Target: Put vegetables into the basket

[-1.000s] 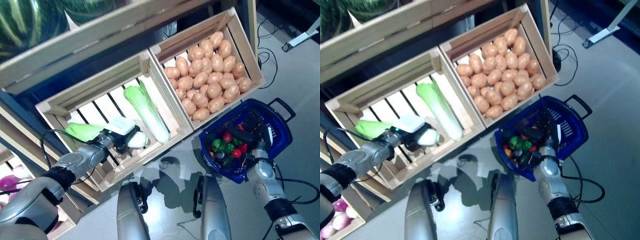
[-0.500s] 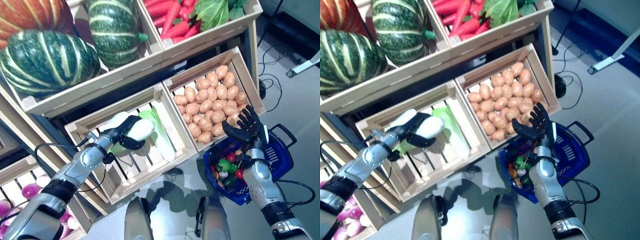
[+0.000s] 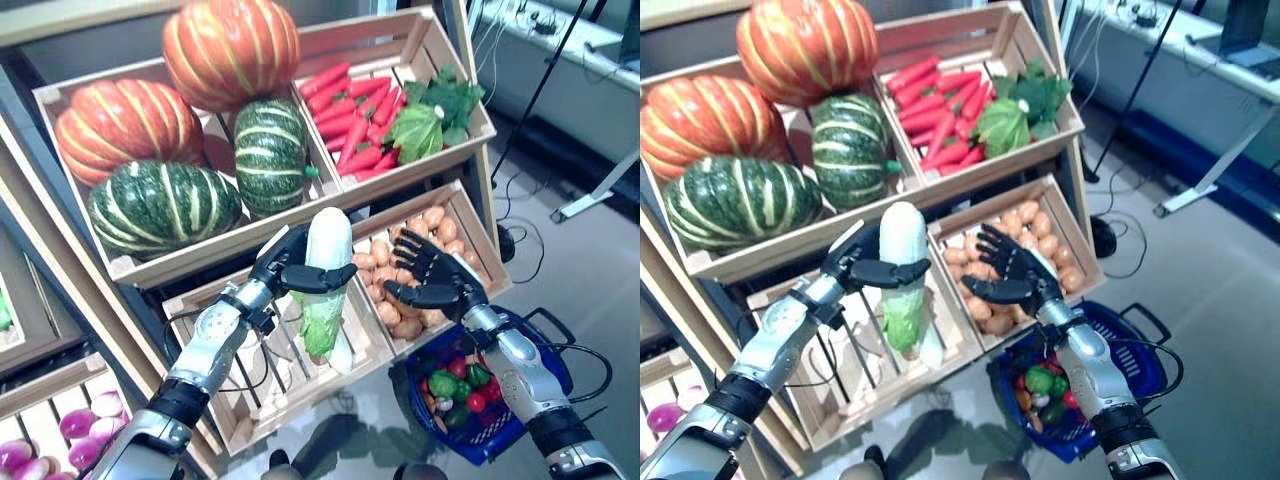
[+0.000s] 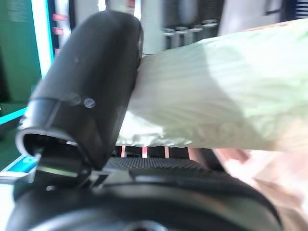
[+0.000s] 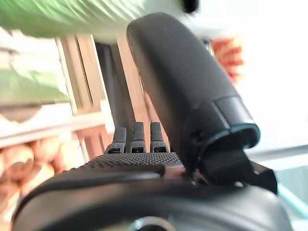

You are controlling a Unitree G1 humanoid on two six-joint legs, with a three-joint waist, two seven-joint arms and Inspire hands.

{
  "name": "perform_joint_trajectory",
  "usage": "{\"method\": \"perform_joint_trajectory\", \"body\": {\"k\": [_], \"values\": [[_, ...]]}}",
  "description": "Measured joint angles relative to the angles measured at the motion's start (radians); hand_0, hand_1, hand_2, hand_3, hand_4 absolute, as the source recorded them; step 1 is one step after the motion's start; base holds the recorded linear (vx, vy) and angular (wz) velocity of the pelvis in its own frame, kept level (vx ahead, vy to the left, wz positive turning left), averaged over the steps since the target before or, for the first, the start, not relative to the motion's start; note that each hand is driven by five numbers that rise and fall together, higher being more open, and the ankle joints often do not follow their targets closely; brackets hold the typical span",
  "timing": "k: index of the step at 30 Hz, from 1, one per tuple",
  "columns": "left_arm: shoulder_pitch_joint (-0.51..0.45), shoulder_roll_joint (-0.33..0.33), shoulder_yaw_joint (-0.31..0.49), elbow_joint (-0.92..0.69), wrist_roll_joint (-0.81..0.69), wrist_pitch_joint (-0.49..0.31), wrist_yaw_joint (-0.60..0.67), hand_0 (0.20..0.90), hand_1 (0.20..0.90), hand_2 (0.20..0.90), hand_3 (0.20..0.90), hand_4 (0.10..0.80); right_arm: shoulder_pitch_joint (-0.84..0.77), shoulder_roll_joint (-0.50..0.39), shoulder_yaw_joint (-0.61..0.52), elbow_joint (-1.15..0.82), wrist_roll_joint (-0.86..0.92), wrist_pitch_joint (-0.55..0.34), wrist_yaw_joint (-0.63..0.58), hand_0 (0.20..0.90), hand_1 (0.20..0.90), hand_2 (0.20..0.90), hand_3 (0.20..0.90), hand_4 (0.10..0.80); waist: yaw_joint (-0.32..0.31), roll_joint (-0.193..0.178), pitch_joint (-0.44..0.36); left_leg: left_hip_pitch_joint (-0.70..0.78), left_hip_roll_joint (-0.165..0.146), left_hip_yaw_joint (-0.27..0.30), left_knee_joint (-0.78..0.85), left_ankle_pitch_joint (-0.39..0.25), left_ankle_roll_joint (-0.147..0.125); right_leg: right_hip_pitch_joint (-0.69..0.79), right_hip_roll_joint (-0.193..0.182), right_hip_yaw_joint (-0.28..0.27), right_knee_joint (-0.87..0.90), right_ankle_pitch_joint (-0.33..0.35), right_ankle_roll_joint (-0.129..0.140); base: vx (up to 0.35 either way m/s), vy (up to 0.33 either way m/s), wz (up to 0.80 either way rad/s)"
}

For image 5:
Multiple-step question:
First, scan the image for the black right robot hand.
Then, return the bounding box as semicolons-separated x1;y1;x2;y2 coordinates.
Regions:
12;13;293;231

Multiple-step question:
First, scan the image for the green napa cabbage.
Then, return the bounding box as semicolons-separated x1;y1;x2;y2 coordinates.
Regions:
0;68;71;124
0;0;154;43

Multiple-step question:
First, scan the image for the red orange carrot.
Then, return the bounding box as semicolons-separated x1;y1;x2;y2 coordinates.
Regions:
215;47;244;58
219;57;245;68
225;67;244;84

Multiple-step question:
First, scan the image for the empty slatted wooden crate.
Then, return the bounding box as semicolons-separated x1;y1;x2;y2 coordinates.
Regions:
0;33;174;150

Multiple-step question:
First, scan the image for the wooden potato crate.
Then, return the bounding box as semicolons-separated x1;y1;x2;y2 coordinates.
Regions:
0;113;116;169

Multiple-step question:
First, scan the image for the tan potato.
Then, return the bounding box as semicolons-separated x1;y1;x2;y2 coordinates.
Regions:
0;144;35;169
33;137;61;165
21;163;56;193
60;138;82;167

